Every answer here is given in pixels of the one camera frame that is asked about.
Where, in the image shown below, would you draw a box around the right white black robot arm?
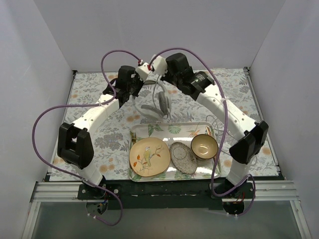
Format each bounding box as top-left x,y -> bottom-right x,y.
152,53 -> 269,198

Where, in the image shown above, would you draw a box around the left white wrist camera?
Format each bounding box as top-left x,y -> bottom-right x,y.
136,63 -> 152,82

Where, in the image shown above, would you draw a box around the grey white headphones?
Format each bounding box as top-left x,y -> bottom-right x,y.
131,80 -> 171,119

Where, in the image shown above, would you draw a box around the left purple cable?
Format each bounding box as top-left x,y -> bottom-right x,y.
32,50 -> 144,226

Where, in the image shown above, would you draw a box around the beige bird plate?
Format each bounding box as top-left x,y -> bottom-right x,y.
129,137 -> 171,177

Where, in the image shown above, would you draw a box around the aluminium frame rail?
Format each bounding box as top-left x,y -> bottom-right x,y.
31,180 -> 299,202

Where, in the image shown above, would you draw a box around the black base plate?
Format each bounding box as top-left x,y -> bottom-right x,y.
77,178 -> 256,211

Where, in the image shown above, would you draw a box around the floral white serving tray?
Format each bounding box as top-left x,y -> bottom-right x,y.
129,122 -> 215,182

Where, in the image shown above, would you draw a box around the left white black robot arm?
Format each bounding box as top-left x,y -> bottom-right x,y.
57,64 -> 149,199

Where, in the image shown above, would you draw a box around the brown beige bowl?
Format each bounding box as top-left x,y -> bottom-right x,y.
190,134 -> 219,160

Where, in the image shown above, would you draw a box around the gold fork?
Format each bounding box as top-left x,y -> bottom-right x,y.
131,132 -> 137,144

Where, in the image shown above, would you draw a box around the speckled oval dish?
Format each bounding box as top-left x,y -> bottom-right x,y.
169,142 -> 197,174

